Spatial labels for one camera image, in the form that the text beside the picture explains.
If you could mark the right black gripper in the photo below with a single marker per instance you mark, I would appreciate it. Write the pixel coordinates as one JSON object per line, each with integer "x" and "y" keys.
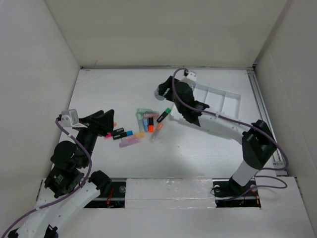
{"x": 163, "y": 87}

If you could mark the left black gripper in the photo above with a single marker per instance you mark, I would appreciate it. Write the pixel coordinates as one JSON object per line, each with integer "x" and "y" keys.
{"x": 106, "y": 121}

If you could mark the blue patterned tape roll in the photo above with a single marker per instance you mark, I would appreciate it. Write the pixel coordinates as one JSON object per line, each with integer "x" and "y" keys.
{"x": 158, "y": 96}

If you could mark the green cap black highlighter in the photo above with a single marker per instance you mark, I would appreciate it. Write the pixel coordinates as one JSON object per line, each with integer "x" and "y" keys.
{"x": 164, "y": 115}

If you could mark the green eraser case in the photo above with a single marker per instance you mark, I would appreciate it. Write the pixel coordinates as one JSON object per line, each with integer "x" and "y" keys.
{"x": 144, "y": 111}

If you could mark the purple translucent marker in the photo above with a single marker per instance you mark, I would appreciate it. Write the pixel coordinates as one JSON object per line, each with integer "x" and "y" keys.
{"x": 129, "y": 142}

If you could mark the pink eraser case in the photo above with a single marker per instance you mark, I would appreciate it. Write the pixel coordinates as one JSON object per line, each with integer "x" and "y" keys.
{"x": 150, "y": 115}

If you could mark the green cap clear marker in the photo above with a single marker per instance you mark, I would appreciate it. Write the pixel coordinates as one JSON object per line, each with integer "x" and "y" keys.
{"x": 140, "y": 122}

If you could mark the yellow cap translucent marker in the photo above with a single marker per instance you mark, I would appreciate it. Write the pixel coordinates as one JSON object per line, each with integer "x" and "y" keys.
{"x": 137, "y": 135}

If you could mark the orange cap black highlighter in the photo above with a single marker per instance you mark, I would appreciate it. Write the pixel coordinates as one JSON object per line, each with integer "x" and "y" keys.
{"x": 150, "y": 124}

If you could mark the blue cap clear marker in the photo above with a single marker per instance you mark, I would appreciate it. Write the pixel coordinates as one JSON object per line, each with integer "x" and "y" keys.
{"x": 145, "y": 124}

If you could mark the orange cap clear marker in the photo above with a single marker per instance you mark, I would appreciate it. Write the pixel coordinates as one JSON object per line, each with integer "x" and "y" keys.
{"x": 156, "y": 132}

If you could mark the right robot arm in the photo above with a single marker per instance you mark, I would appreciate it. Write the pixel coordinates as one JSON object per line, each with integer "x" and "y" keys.
{"x": 256, "y": 142}

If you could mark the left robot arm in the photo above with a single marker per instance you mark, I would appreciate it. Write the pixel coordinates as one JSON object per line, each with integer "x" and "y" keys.
{"x": 71, "y": 184}

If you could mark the blue cap black highlighter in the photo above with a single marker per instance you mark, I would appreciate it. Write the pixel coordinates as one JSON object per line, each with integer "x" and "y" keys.
{"x": 122, "y": 135}

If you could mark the white divided organizer tray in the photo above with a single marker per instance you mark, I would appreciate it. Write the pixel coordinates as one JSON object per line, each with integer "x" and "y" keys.
{"x": 220, "y": 101}

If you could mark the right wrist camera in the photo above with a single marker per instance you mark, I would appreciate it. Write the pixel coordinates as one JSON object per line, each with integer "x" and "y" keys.
{"x": 190, "y": 77}

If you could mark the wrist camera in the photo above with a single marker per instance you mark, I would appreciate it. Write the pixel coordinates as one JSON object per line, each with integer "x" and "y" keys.
{"x": 69, "y": 118}
{"x": 190, "y": 77}

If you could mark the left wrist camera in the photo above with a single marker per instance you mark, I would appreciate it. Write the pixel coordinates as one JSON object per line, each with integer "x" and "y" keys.
{"x": 69, "y": 118}

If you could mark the metal mounting rail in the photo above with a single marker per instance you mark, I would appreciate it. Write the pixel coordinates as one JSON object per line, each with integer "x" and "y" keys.
{"x": 170, "y": 193}

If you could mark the aluminium frame profile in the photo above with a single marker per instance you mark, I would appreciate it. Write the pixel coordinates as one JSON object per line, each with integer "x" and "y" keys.
{"x": 277, "y": 161}

